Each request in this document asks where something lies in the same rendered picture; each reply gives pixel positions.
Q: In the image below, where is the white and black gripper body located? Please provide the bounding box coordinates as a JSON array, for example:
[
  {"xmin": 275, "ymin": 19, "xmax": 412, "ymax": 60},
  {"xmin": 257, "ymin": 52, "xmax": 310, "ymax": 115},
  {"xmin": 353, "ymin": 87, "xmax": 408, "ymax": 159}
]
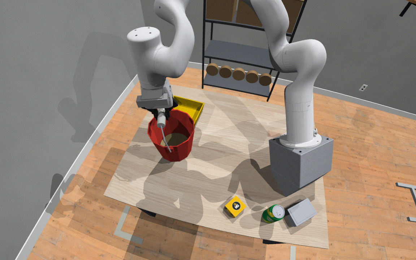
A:
[{"xmin": 140, "ymin": 78, "xmax": 173, "ymax": 109}]

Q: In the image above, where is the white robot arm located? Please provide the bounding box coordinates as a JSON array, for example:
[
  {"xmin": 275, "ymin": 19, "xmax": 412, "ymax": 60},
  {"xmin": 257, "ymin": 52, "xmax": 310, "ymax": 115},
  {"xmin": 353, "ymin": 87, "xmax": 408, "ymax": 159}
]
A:
[{"xmin": 127, "ymin": 0, "xmax": 326, "ymax": 149}]

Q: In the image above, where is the red pail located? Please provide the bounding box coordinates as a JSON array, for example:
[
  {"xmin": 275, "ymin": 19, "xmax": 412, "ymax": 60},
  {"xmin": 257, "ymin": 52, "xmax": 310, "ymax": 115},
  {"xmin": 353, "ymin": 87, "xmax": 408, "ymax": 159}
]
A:
[{"xmin": 147, "ymin": 108, "xmax": 194, "ymax": 162}]

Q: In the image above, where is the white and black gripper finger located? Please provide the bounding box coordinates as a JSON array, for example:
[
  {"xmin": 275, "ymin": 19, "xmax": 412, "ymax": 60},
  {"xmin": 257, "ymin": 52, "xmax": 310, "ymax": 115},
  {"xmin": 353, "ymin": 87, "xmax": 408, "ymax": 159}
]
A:
[
  {"xmin": 142, "ymin": 107, "xmax": 158, "ymax": 121},
  {"xmin": 165, "ymin": 97, "xmax": 178, "ymax": 121}
]

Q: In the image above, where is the green drink can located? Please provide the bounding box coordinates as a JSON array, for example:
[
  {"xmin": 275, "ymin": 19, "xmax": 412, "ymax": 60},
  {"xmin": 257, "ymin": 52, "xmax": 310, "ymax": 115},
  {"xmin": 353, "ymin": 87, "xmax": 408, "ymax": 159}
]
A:
[{"xmin": 263, "ymin": 204, "xmax": 285, "ymax": 224}]

